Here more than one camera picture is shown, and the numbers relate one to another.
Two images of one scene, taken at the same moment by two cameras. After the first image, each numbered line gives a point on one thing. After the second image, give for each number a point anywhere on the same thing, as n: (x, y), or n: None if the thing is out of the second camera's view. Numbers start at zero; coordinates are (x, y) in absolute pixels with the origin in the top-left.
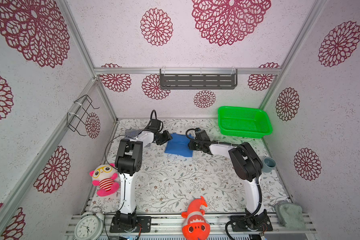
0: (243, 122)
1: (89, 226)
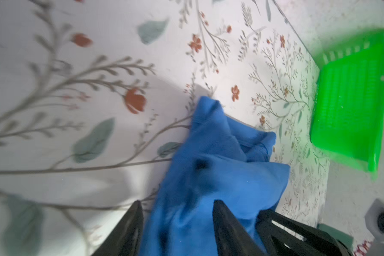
0: (351, 101)
1: None
